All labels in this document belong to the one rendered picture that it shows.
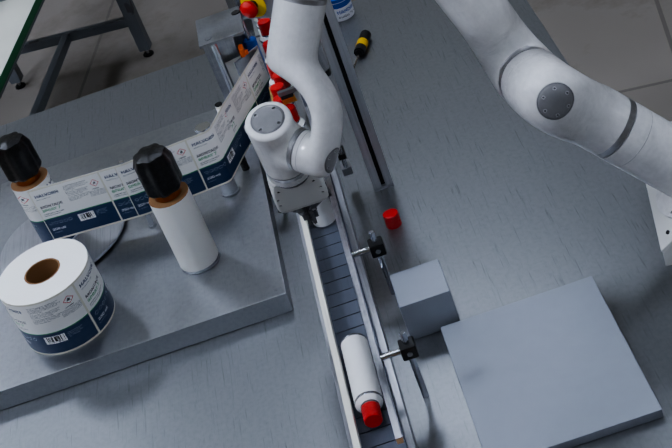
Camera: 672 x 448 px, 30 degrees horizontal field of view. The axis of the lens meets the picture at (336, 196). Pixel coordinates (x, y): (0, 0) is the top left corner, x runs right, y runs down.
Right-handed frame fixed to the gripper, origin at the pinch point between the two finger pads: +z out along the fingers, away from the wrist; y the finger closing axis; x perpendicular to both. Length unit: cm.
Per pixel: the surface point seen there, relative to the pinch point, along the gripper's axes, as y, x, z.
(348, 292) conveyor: -1.9, 10.7, 15.1
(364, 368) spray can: -1.8, 34.5, 0.9
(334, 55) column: -13.9, -34.0, -1.7
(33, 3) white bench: 79, -181, 96
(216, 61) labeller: 14, -66, 24
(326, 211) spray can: -1.9, -12.0, 19.3
